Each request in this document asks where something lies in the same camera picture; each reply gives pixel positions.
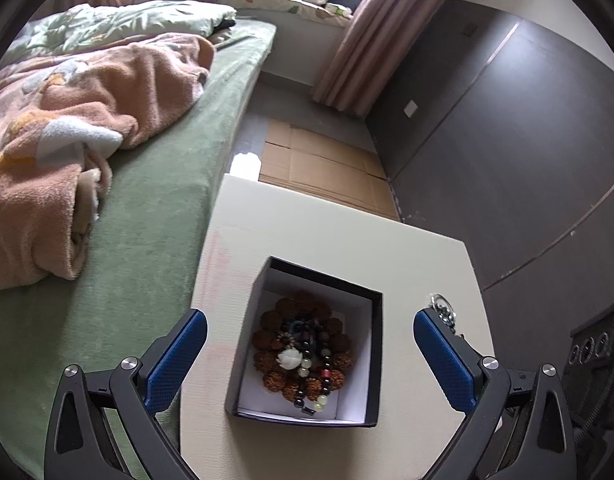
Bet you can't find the silver ball chain necklace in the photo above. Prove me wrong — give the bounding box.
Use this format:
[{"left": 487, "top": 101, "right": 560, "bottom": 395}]
[{"left": 428, "top": 292, "right": 461, "bottom": 334}]

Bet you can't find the brown rudraksha bead bracelet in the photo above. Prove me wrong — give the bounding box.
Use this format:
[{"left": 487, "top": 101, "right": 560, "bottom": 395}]
[{"left": 250, "top": 289, "right": 355, "bottom": 404}]

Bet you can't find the white lotus bead bracelet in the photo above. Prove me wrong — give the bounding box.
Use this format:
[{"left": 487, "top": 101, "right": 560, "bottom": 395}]
[{"left": 275, "top": 316, "right": 339, "bottom": 417}]

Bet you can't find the black jewelry box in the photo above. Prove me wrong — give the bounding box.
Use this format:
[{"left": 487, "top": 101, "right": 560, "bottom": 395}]
[{"left": 226, "top": 257, "right": 383, "bottom": 428}]

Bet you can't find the green bed mattress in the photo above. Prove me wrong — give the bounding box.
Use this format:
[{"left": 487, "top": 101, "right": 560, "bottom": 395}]
[{"left": 0, "top": 18, "right": 277, "bottom": 479}]

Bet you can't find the black power strip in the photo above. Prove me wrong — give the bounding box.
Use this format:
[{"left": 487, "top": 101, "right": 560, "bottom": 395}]
[{"left": 562, "top": 302, "right": 614, "bottom": 444}]

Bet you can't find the white side table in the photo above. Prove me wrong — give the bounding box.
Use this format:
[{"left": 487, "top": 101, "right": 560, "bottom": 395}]
[{"left": 180, "top": 176, "right": 492, "bottom": 479}]

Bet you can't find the flattened cardboard sheet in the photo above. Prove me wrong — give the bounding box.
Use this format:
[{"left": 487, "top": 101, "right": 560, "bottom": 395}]
[{"left": 259, "top": 119, "right": 399, "bottom": 221}]

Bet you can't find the pink fleece blanket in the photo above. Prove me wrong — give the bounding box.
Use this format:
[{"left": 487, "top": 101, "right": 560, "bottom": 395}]
[{"left": 0, "top": 32, "right": 216, "bottom": 290}]

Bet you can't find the light green quilt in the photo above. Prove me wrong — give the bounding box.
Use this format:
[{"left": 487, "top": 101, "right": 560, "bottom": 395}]
[{"left": 0, "top": 0, "right": 237, "bottom": 68}]

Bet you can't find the right pink curtain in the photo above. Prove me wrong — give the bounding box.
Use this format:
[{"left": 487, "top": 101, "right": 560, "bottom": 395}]
[{"left": 311, "top": 0, "right": 445, "bottom": 118}]

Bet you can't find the white wall socket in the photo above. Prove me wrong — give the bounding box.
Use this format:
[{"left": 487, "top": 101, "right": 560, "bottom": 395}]
[{"left": 403, "top": 100, "right": 418, "bottom": 118}]

